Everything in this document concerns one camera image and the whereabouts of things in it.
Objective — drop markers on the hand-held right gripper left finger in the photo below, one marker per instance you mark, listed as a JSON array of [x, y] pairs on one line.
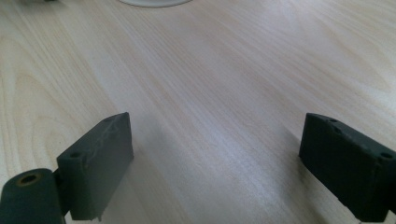
[[96, 165]]

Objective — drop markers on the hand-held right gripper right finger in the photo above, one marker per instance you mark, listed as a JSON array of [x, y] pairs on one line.
[[345, 168]]

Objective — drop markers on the white round plate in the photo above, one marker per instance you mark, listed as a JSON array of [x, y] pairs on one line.
[[154, 2]]

